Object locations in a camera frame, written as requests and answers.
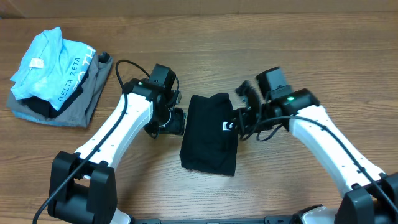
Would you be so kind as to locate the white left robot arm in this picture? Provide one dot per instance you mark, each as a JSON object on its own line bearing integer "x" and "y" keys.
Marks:
{"x": 83, "y": 184}

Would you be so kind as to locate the black t-shirt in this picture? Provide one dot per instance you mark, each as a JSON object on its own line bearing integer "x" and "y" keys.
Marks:
{"x": 208, "y": 145}

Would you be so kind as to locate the folded light blue shirt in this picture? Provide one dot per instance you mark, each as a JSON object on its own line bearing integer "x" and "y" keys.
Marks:
{"x": 52, "y": 68}

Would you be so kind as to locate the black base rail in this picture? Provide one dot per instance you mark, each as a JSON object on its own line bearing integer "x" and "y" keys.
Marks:
{"x": 279, "y": 219}

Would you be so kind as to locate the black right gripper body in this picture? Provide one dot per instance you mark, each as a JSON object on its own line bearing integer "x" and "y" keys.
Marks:
{"x": 248, "y": 118}

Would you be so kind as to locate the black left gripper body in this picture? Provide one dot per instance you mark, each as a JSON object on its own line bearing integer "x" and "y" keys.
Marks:
{"x": 170, "y": 120}

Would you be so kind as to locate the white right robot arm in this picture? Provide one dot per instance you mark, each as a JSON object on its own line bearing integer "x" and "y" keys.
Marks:
{"x": 368, "y": 194}

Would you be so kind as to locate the folded grey shirt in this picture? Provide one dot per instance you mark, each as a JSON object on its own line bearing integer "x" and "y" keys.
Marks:
{"x": 79, "y": 113}

